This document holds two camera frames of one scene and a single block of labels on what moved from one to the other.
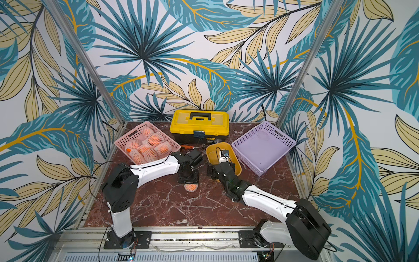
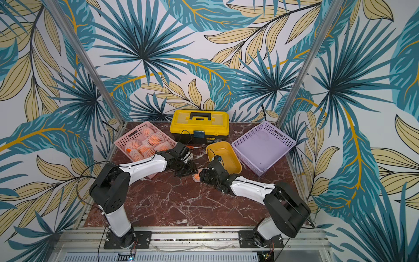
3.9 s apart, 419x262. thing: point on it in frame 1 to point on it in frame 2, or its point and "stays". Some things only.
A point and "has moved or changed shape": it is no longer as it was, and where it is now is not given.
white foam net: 190,187 has moved or changed shape
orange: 163,148 stays
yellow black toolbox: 199,126 stays
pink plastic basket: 147,143 stays
